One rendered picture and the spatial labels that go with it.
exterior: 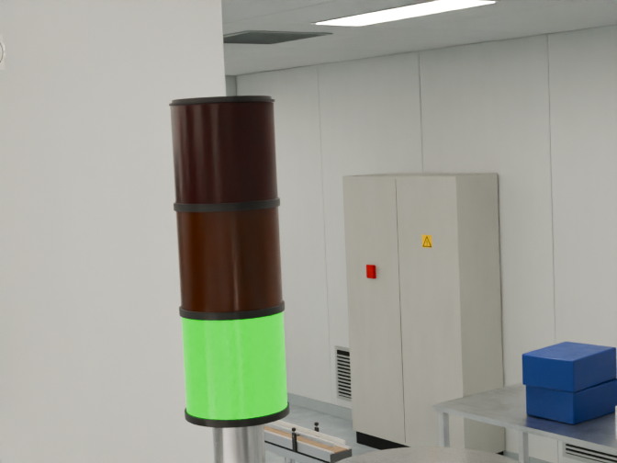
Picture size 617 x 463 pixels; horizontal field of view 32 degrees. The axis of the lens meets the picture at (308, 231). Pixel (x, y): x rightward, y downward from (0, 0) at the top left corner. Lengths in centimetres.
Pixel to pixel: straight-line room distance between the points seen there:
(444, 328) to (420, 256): 53
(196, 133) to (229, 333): 9
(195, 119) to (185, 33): 167
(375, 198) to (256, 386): 742
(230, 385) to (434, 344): 713
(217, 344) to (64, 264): 153
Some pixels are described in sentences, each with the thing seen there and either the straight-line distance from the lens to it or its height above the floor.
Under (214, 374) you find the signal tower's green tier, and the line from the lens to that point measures 51.
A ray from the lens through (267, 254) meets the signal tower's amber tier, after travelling 50.
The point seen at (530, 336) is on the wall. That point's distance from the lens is 757.
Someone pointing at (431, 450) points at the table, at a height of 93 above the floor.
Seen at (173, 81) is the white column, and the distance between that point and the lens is 214.
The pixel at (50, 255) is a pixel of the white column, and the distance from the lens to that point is 202.
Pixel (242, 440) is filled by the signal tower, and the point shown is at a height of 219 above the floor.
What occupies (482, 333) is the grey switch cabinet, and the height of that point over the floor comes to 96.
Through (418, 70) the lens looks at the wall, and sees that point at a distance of 817.
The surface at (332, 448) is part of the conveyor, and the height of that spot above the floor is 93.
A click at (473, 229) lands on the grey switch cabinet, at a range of 744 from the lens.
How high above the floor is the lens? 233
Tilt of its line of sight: 5 degrees down
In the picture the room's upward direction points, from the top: 2 degrees counter-clockwise
